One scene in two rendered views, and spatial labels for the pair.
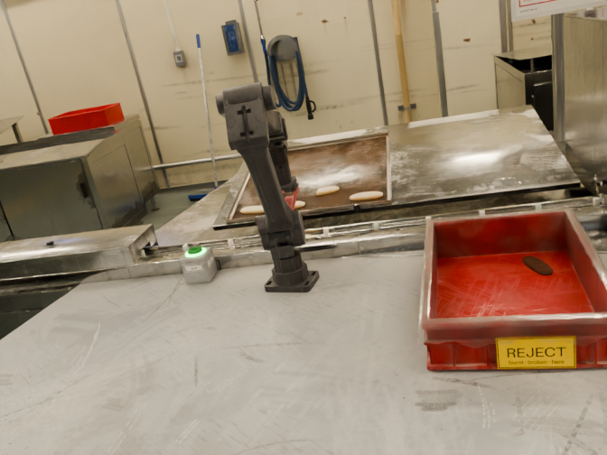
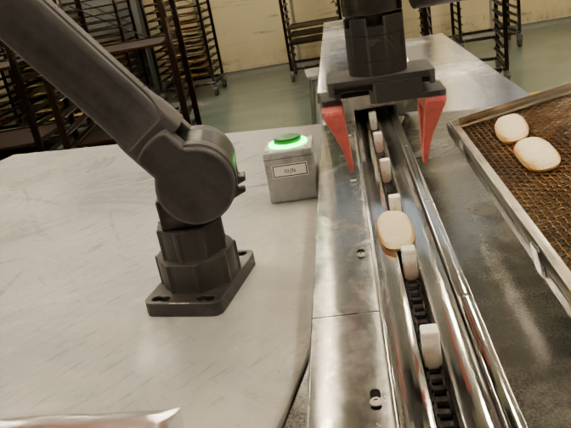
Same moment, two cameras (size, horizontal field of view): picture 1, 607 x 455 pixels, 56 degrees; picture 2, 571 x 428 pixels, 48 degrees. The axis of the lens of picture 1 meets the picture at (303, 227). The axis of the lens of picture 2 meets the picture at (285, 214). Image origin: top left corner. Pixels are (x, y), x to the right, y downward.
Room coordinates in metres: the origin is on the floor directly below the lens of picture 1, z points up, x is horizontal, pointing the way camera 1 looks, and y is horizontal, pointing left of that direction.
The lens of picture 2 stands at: (1.33, -0.59, 1.13)
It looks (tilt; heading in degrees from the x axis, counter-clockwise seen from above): 21 degrees down; 85
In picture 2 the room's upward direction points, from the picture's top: 10 degrees counter-clockwise
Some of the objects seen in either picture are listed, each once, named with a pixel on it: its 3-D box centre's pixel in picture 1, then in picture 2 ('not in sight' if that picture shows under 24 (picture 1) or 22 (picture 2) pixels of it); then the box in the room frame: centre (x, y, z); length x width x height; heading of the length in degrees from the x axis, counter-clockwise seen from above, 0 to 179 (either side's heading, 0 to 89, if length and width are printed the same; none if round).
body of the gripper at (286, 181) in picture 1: (280, 176); (375, 52); (1.50, 0.03, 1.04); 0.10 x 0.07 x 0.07; 168
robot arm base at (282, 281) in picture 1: (289, 269); (196, 254); (1.28, 0.05, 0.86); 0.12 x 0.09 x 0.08; 66
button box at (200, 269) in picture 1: (200, 270); (296, 178); (1.43, 0.30, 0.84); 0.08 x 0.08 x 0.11; 78
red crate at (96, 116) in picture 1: (87, 117); not in sight; (4.98, 1.62, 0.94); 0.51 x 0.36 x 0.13; 82
